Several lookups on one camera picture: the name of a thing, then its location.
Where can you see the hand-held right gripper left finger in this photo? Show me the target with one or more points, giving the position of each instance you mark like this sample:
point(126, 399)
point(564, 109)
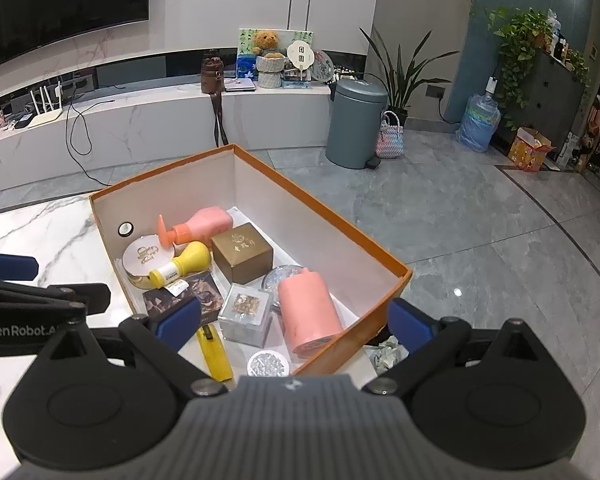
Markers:
point(177, 320)

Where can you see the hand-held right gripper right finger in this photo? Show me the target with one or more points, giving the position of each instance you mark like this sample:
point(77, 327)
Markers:
point(405, 325)

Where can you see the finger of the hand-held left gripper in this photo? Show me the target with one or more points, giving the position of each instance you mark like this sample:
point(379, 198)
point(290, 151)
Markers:
point(92, 297)
point(7, 266)

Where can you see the dark patterned card box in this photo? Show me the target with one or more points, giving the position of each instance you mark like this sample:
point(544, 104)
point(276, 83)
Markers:
point(205, 292)

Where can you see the yellow tape measure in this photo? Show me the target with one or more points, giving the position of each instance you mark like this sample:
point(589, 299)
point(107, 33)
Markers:
point(217, 360)

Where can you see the round white cushion compact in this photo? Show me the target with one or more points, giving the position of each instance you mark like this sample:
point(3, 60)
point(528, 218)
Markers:
point(142, 260)

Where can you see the yellow bottle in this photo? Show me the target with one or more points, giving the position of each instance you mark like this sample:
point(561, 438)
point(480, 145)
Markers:
point(192, 257)

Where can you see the clear acrylic cube box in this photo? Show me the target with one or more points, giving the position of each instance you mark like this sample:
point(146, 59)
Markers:
point(242, 310)

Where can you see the small round white case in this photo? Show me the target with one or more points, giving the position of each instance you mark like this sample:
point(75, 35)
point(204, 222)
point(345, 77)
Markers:
point(125, 229)

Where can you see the gold brown box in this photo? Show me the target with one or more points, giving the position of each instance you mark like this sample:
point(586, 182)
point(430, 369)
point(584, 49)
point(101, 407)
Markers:
point(240, 255)

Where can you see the pink cylinder container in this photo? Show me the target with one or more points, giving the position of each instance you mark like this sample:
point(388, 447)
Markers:
point(307, 315)

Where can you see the pink pump bottle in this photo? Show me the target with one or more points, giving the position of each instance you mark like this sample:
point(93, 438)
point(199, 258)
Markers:
point(205, 225)

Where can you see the glass jar glitter lid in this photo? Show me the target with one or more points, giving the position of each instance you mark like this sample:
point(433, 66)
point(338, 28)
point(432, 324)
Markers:
point(267, 364)

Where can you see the glitter compact mirror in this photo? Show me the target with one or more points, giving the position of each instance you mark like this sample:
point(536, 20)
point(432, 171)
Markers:
point(275, 280)

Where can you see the orange cardboard box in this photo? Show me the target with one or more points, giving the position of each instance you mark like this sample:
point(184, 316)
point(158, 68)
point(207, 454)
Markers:
point(290, 210)

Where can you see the crumpled printed paper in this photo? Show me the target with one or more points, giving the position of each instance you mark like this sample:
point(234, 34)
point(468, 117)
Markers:
point(387, 355)

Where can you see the white router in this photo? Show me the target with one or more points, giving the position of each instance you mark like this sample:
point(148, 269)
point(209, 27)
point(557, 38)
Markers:
point(45, 117)

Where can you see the pastel woven handbag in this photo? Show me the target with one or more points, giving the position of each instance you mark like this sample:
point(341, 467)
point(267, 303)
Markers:
point(390, 140)

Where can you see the grey pedal trash can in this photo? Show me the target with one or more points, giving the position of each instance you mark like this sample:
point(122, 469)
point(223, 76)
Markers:
point(355, 125)

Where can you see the colourful cardboard box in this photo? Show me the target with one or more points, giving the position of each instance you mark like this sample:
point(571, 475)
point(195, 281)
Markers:
point(522, 152)

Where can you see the large blue water bottle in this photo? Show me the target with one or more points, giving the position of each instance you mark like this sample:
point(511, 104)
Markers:
point(477, 125)

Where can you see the flat book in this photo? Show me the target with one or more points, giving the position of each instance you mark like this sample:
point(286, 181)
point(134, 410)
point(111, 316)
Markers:
point(240, 85)

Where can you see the brown leather bag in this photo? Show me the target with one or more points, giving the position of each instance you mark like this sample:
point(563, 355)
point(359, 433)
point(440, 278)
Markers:
point(212, 77)

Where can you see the long-leaf potted plant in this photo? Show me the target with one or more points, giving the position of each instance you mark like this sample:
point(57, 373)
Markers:
point(402, 80)

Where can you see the white woven basket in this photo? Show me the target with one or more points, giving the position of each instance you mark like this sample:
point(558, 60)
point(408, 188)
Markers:
point(270, 72)

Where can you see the black television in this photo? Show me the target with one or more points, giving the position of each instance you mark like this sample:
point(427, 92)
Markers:
point(55, 5)

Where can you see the round patterned hand fan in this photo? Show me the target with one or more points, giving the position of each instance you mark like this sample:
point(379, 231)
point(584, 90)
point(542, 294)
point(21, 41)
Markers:
point(324, 66)

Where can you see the dark grey cabinet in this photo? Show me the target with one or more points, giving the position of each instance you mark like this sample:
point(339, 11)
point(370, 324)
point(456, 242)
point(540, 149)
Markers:
point(555, 95)

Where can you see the round white hand fan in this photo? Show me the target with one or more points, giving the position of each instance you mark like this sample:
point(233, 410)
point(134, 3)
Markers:
point(300, 54)

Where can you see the brown teddy bear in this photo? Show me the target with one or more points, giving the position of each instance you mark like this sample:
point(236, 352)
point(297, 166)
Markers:
point(266, 41)

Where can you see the pothos plant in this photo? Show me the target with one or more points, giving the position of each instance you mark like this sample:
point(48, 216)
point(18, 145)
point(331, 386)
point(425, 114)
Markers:
point(520, 50)

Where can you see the wall outlet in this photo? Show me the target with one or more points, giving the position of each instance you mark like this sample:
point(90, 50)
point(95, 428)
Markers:
point(435, 92)

